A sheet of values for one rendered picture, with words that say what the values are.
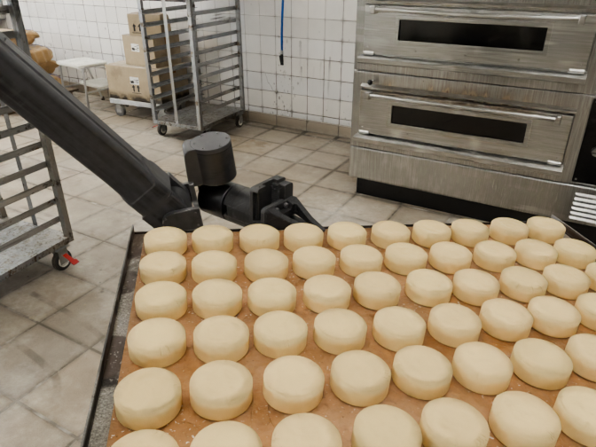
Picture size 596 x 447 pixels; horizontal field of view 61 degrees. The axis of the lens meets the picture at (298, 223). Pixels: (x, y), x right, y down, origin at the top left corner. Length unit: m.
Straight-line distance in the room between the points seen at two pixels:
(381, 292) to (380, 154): 2.53
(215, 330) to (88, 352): 1.67
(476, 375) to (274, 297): 0.20
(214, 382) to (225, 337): 0.06
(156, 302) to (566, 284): 0.44
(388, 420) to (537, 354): 0.17
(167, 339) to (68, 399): 1.51
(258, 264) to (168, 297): 0.11
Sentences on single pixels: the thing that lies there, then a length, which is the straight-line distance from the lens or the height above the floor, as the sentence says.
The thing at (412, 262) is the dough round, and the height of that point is 1.00.
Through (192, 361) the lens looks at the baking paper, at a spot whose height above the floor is 1.00.
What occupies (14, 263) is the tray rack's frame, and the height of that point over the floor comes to 0.15.
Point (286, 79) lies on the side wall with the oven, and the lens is 4.42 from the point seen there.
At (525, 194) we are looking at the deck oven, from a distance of 2.91.
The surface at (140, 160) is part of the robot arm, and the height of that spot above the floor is 1.07.
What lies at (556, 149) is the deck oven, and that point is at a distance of 2.79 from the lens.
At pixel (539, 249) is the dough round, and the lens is 0.70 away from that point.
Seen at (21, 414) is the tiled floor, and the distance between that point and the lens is 1.98.
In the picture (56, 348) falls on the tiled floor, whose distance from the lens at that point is 2.19.
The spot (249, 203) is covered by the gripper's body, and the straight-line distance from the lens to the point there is 0.71.
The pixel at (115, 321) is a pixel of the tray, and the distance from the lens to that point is 0.53.
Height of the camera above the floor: 1.32
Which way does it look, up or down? 28 degrees down
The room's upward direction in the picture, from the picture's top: straight up
